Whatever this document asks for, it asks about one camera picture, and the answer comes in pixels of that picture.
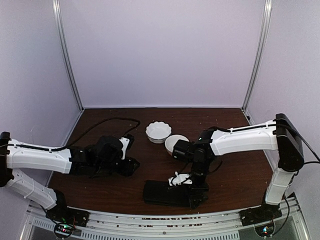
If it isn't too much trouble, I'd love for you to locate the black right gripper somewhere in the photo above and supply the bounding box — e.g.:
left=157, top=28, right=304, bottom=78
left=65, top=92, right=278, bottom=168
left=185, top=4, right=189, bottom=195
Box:
left=184, top=158, right=212, bottom=208

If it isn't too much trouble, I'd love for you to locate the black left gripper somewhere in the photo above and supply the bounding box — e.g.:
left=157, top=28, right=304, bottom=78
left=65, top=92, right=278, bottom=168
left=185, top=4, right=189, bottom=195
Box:
left=94, top=155, right=140, bottom=177

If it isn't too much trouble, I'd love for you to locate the black zip tool case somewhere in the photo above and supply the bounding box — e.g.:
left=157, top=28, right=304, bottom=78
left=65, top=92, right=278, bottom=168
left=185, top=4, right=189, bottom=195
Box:
left=142, top=180, right=191, bottom=208

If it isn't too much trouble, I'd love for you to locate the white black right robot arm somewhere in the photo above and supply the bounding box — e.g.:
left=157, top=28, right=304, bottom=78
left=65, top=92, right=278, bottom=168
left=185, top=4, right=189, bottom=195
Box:
left=168, top=113, right=305, bottom=226

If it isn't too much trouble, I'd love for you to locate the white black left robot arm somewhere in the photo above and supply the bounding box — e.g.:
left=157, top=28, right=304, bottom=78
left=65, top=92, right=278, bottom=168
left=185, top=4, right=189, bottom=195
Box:
left=0, top=131, right=140, bottom=227

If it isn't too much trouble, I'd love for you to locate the white scalloped bowl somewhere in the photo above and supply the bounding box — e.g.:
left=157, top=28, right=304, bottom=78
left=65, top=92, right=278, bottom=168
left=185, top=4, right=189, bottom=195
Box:
left=145, top=121, right=172, bottom=144

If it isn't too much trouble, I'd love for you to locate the white round bowl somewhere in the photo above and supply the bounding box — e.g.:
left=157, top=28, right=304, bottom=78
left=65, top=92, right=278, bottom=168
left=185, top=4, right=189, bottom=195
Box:
left=164, top=134, right=189, bottom=156

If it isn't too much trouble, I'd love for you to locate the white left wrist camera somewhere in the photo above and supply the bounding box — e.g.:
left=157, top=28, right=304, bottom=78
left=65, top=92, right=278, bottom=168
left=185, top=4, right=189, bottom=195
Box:
left=119, top=137, right=131, bottom=160

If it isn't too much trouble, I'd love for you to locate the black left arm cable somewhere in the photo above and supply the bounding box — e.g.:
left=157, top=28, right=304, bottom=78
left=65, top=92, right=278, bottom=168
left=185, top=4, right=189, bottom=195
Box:
left=47, top=117, right=141, bottom=153

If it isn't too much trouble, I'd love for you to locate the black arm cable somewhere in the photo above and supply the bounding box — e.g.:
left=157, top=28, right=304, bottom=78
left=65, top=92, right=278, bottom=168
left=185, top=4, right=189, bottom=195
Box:
left=274, top=119, right=320, bottom=166
left=47, top=117, right=141, bottom=153

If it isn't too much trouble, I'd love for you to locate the aluminium front rail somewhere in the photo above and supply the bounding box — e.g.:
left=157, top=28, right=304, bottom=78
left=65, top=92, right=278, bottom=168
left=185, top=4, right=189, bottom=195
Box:
left=17, top=197, right=311, bottom=240

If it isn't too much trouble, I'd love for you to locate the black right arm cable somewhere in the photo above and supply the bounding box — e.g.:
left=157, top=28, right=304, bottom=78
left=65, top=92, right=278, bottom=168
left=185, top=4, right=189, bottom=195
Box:
left=274, top=119, right=320, bottom=166

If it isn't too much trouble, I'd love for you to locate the aluminium left corner post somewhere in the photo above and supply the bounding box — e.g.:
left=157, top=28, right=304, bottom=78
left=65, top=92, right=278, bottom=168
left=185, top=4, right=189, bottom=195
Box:
left=52, top=0, right=84, bottom=112

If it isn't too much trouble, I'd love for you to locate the aluminium corner post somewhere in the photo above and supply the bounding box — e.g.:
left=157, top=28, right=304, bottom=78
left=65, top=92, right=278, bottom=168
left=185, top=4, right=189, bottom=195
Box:
left=241, top=0, right=273, bottom=113
left=52, top=0, right=84, bottom=112

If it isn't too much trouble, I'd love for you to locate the aluminium right corner post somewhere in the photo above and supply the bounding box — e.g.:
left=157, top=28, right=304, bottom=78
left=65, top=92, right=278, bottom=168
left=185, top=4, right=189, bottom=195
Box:
left=241, top=0, right=273, bottom=113

